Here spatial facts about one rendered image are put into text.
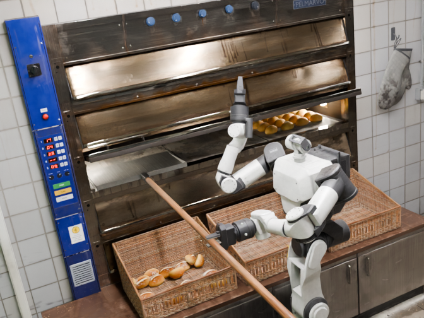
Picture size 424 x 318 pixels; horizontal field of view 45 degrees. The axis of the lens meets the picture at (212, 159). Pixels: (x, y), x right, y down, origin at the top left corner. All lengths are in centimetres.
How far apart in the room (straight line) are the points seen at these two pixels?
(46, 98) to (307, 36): 163
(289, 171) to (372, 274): 132
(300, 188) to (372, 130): 163
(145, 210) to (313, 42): 148
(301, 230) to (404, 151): 215
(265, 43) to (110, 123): 106
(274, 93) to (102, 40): 111
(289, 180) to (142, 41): 115
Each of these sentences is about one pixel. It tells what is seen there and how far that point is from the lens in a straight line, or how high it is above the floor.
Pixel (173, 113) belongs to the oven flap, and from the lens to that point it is 297.
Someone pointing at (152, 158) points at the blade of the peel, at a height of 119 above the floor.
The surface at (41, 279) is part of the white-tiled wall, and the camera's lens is 310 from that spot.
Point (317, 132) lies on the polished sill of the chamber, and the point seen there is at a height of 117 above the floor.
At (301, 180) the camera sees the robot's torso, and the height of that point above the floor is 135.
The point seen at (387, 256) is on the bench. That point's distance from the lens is 348.
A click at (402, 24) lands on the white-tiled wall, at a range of 386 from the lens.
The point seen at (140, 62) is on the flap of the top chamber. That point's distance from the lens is 289.
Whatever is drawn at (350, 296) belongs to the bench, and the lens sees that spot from 341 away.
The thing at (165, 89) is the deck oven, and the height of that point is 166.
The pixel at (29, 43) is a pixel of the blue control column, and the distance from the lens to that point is 272.
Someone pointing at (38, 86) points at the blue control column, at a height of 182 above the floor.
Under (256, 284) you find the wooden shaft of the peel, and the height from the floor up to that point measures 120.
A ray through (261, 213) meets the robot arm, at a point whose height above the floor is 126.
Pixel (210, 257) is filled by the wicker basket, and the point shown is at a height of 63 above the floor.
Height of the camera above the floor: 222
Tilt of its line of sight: 19 degrees down
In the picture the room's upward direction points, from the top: 7 degrees counter-clockwise
